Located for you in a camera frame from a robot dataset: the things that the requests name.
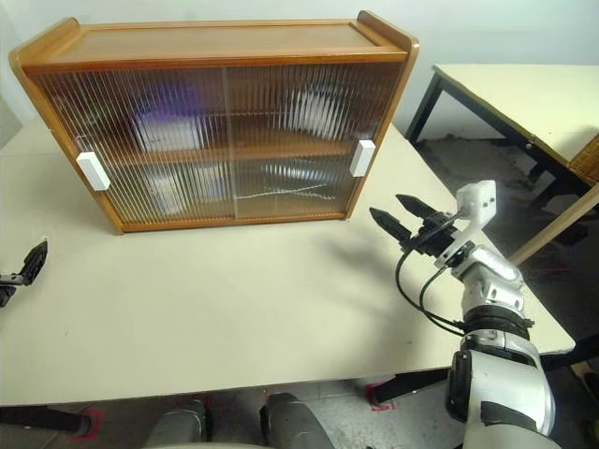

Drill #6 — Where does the purple tissue box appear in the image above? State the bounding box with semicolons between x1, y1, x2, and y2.
133;83;205;152

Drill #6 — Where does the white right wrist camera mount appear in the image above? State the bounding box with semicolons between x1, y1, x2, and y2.
434;180;498;268

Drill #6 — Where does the white door handle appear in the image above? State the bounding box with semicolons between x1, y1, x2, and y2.
349;138;377;178
76;151;111;192

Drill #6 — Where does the cream table black frame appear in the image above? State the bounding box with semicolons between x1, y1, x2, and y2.
404;63;599;197

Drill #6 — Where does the black table leg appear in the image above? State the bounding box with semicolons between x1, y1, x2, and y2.
372;369;450;406
0;405;93;441

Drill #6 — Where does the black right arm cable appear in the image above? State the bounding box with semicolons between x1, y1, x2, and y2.
395;224;469;336

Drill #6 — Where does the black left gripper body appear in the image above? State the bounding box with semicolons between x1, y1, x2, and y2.
0;272;25;309

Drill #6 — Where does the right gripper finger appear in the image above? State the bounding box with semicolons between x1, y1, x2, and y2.
395;194;440;222
369;208;416;248

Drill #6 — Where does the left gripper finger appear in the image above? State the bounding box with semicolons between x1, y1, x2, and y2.
20;239;50;287

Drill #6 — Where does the ribbed clear sliding door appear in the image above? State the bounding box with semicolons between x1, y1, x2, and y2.
30;67;240;226
226;60;406;222

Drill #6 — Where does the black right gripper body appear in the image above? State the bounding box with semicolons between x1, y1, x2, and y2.
402;211;459;257

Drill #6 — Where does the light wooden beam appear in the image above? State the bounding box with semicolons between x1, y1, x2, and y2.
512;184;599;266

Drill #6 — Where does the brown wooden cabinet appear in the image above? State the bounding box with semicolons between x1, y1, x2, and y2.
8;9;420;235

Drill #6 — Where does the large yellow wicker basket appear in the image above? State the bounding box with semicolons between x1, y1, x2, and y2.
568;135;599;186

